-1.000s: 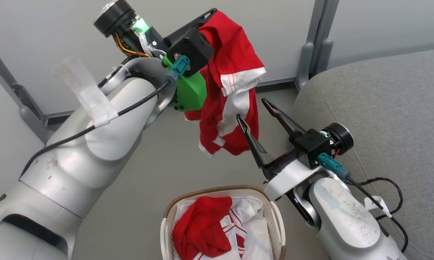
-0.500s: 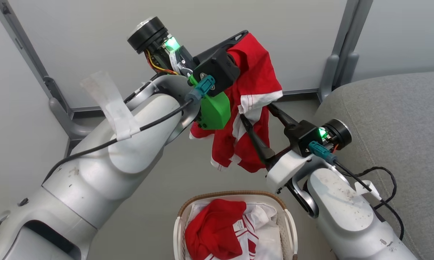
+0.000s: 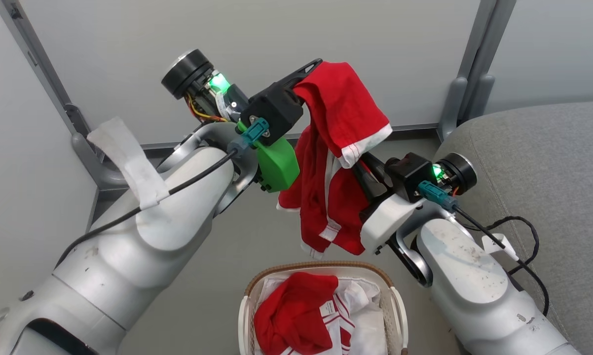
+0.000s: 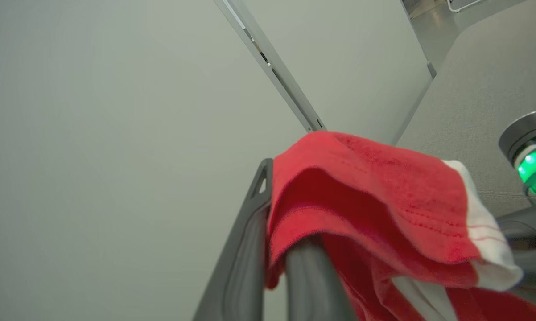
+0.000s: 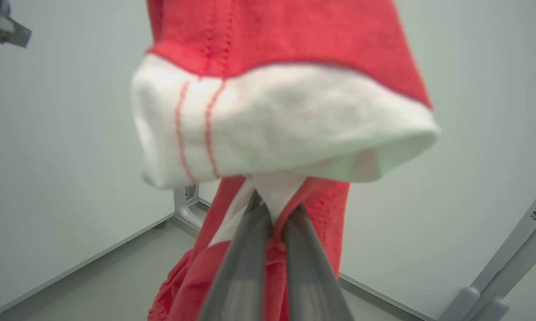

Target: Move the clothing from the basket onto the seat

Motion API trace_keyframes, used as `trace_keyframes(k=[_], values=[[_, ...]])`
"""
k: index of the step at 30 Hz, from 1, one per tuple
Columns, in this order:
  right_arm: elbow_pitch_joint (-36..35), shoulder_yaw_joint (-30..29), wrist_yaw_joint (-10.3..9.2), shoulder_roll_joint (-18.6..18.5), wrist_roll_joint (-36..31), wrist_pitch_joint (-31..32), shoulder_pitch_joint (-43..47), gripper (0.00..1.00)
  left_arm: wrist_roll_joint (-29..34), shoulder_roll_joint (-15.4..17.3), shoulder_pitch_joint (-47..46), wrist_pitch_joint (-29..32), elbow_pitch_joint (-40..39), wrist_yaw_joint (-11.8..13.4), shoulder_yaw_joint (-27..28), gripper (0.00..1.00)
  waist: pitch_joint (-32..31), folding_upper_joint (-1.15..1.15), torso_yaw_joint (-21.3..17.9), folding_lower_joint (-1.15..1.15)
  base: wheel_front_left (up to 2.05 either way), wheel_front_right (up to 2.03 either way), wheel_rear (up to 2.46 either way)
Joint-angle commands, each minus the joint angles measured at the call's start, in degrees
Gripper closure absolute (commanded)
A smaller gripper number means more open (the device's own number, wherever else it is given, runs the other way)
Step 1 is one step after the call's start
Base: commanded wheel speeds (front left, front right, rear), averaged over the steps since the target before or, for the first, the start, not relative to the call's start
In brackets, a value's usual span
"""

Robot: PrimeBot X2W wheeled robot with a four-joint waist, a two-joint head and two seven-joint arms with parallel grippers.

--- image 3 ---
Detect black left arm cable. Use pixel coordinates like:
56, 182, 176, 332
55, 148, 240, 269

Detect red shorts with white trim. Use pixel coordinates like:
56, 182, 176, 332
277, 61, 393, 260

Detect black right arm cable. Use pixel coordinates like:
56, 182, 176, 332
452, 205, 551, 317

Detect white basket with wicker rim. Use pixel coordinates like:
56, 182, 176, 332
237, 260, 409, 355

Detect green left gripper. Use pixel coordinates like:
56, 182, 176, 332
255, 58, 323, 193

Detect grey wall post curved foot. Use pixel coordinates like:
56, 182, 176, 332
0, 0, 129, 190

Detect red garment with white stripes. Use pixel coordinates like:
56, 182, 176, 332
254, 272, 355, 355

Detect teal cable connector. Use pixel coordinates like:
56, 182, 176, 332
237, 117, 270, 149
418, 180, 458, 213

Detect teal left cable connector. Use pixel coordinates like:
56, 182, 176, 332
237, 117, 270, 149

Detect white strap on left arm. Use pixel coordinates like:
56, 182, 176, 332
87, 117, 172, 211

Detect grey fabric sofa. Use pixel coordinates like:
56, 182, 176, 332
432, 101, 593, 355

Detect white tag on right cable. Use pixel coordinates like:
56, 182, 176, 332
481, 234, 519, 262

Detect teal right cable connector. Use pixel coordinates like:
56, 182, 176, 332
418, 180, 458, 213

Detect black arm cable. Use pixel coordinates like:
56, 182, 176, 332
55, 148, 240, 269
452, 205, 551, 317

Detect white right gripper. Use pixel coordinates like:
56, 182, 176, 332
352, 152, 428, 255

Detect grey wall post double foot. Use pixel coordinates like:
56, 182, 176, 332
437, 0, 518, 142

